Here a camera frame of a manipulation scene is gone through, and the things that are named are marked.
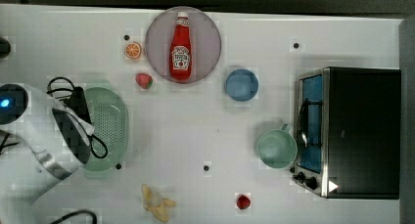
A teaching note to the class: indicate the blue bowl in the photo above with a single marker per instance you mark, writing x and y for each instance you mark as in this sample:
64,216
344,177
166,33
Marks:
241,85

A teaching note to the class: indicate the strawberry toy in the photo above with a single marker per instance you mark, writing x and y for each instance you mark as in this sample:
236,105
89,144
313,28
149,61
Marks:
144,80

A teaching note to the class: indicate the small red fruit toy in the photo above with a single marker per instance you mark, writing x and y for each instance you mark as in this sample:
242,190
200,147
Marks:
243,202

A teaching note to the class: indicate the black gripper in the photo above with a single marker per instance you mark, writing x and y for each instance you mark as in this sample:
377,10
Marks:
77,103

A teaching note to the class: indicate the green strainer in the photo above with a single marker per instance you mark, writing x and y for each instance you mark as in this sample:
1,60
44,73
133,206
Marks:
109,116

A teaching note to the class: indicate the black toaster oven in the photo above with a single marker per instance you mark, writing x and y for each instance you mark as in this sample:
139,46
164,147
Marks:
348,133

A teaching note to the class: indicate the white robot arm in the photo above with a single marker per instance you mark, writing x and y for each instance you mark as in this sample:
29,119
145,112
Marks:
53,142

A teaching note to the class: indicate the red ketchup bottle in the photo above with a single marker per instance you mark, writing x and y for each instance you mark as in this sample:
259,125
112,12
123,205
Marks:
180,54

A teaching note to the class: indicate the grey round plate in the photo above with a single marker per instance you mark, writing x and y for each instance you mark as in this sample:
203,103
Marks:
204,38

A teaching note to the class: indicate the orange slice toy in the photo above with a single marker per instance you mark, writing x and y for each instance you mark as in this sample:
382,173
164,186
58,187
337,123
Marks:
133,50

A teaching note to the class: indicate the green mug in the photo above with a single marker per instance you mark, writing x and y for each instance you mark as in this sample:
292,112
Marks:
277,148

